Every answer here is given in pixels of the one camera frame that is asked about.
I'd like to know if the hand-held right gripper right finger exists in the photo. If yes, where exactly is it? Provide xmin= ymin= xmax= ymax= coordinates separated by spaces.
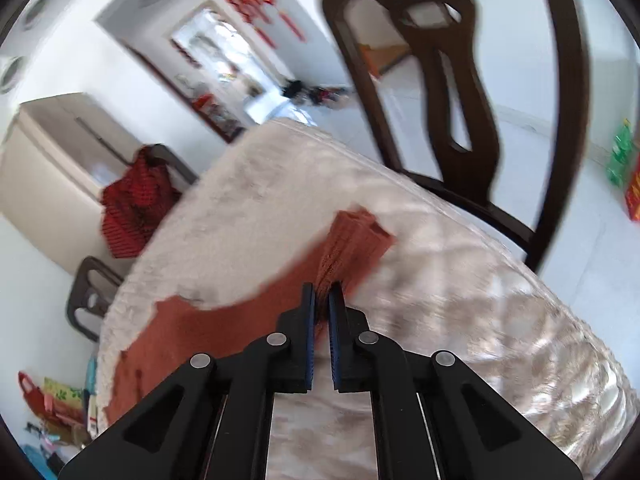
xmin=327 ymin=281 xmax=583 ymax=480

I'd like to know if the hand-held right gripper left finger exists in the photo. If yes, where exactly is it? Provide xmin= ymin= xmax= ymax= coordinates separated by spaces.
xmin=59 ymin=282 xmax=317 ymax=480

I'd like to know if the orange knit sweater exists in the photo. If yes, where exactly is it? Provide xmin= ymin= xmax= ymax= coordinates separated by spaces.
xmin=102 ymin=204 xmax=398 ymax=423

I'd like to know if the floral quilted tablecloth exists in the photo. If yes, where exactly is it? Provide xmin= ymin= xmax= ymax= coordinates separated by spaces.
xmin=95 ymin=117 xmax=638 ymax=480

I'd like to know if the dark wooden chair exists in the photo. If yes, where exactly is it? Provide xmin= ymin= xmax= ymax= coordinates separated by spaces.
xmin=66 ymin=255 xmax=124 ymax=343
xmin=321 ymin=0 xmax=591 ymax=273
xmin=150 ymin=144 xmax=201 ymax=186

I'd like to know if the red plaid garment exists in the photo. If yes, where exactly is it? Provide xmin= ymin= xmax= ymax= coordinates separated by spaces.
xmin=100 ymin=145 xmax=183 ymax=260

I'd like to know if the colourful floral bag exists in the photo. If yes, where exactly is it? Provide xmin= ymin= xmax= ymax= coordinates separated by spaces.
xmin=42 ymin=377 xmax=87 ymax=426

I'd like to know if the red shopping bag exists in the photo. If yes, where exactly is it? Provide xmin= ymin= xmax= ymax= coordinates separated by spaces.
xmin=19 ymin=371 xmax=47 ymax=417

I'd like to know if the beige refrigerator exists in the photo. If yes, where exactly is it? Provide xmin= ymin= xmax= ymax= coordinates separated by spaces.
xmin=0 ymin=92 xmax=201 ymax=276

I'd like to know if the green bottle pack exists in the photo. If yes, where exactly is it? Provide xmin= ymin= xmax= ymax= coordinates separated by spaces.
xmin=606 ymin=120 xmax=635 ymax=186

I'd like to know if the round ceiling light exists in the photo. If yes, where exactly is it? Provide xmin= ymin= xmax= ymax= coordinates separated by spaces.
xmin=22 ymin=0 xmax=51 ymax=30
xmin=0 ymin=56 xmax=26 ymax=92

